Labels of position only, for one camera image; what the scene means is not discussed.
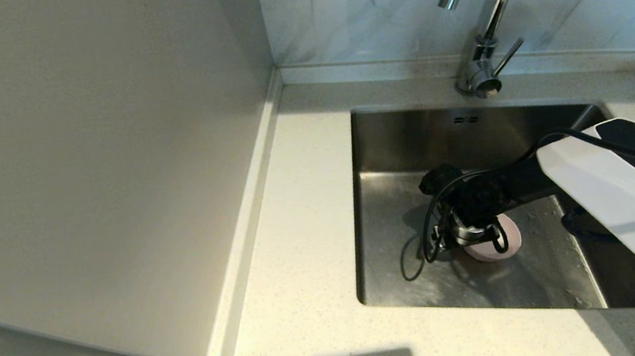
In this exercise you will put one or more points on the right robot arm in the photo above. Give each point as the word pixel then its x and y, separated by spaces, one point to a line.
pixel 624 197

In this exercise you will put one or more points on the stainless steel sink basin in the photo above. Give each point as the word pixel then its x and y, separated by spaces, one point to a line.
pixel 388 149

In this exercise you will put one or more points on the tall grey cabinet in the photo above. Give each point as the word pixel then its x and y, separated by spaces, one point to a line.
pixel 70 144

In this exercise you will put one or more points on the chrome gooseneck faucet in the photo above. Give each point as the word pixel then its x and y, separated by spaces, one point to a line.
pixel 477 78

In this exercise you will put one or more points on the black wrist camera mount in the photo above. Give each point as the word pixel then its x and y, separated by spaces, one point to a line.
pixel 441 179

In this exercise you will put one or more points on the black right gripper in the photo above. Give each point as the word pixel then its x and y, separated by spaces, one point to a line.
pixel 473 206

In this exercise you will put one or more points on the pink plastic bowl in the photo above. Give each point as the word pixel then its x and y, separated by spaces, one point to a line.
pixel 511 238

